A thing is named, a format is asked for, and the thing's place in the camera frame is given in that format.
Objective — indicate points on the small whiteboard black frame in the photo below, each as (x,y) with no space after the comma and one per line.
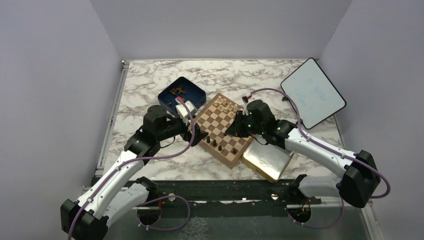
(313,93)

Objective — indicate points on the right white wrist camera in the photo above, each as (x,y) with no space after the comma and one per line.
(245,100)

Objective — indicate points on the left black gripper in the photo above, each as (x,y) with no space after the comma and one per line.
(199,134)

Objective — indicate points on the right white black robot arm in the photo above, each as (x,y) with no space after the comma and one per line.
(354,176)

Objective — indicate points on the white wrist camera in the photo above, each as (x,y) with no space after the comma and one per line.
(245,100)
(185,108)

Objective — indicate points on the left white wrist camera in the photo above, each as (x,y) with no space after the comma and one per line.
(185,108)

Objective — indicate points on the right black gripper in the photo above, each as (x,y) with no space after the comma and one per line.
(235,128)

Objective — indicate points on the blue square tin tray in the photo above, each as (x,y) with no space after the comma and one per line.
(184,88)

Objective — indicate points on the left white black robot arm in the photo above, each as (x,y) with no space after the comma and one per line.
(138,151)

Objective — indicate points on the aluminium frame rail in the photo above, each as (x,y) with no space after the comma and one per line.
(93,204)

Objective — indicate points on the wooden chess board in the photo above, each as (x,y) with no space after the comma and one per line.
(215,118)

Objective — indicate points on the gold metal tin lid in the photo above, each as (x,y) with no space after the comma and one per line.
(269,161)

